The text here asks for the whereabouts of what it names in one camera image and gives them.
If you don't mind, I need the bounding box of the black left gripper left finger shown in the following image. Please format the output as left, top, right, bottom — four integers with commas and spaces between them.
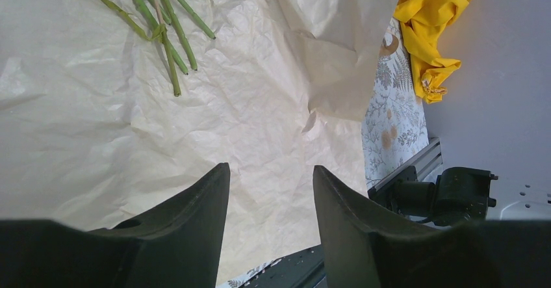
92, 163, 230, 287

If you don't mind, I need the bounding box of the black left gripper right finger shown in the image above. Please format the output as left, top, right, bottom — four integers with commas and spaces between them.
313, 165, 433, 287

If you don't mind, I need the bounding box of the peach kraft wrapping paper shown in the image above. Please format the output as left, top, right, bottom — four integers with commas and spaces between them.
1, 0, 397, 283

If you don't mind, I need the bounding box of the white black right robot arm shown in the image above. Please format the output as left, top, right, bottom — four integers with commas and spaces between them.
368, 166, 550, 228

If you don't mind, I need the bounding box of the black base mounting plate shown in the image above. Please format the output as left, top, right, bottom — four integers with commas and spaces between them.
240, 244, 328, 288

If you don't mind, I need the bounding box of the yellow crumpled cloth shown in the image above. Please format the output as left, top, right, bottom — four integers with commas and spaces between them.
394, 0, 472, 104

